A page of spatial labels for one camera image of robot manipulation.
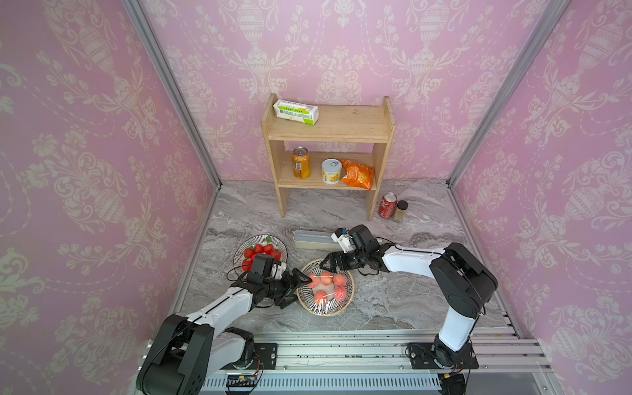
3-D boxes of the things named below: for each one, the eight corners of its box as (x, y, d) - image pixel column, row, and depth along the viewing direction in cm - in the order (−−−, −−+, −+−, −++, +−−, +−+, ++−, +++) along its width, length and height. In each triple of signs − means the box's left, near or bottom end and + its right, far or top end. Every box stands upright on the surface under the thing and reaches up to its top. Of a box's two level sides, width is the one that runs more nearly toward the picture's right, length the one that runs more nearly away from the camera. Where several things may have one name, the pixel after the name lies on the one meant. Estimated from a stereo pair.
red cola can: (378, 220, 110) (383, 202, 100) (376, 211, 113) (381, 192, 103) (391, 220, 110) (398, 202, 100) (389, 211, 113) (395, 192, 103)
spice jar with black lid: (394, 223, 108) (399, 208, 100) (392, 215, 110) (397, 200, 102) (402, 223, 108) (409, 208, 100) (400, 215, 110) (406, 200, 102)
